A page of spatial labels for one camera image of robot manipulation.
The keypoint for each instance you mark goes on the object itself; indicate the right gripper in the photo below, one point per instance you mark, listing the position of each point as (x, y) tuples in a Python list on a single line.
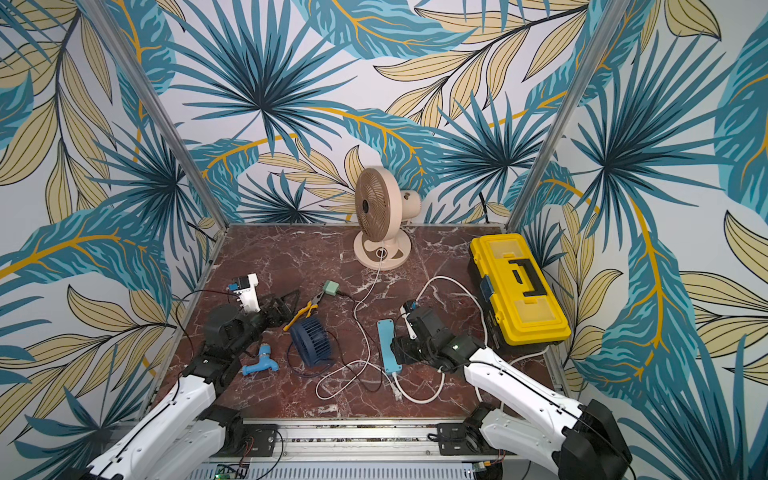
[(417, 327)]

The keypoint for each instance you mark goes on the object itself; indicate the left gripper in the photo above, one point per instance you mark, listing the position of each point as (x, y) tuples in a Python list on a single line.
[(286, 314)]

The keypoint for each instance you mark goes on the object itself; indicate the teal power strip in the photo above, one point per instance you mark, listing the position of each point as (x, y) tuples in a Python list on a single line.
[(386, 333)]

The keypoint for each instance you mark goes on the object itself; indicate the green power adapter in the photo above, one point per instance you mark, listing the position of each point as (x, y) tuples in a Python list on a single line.
[(331, 288)]

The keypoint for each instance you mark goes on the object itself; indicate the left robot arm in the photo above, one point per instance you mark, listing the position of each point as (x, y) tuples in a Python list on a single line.
[(187, 426)]

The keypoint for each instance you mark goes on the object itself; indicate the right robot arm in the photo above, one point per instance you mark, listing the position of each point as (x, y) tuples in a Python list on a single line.
[(570, 439)]

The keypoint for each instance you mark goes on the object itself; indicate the beige desk fan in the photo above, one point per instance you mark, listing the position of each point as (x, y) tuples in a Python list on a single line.
[(381, 208)]

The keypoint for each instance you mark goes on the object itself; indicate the yellow black pliers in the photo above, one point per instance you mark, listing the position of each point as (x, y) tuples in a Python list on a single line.
[(306, 311)]

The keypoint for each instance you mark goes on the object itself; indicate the yellow black toolbox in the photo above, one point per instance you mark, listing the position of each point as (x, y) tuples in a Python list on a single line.
[(519, 305)]

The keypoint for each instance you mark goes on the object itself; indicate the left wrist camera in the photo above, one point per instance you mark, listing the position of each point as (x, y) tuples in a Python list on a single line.
[(244, 288)]

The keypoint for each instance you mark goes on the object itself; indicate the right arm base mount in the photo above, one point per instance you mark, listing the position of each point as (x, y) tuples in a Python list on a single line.
[(464, 438)]

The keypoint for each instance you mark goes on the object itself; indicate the aluminium front rail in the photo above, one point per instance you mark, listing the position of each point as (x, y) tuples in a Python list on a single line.
[(366, 442)]

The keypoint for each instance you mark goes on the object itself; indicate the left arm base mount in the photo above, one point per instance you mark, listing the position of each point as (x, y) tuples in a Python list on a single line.
[(249, 440)]

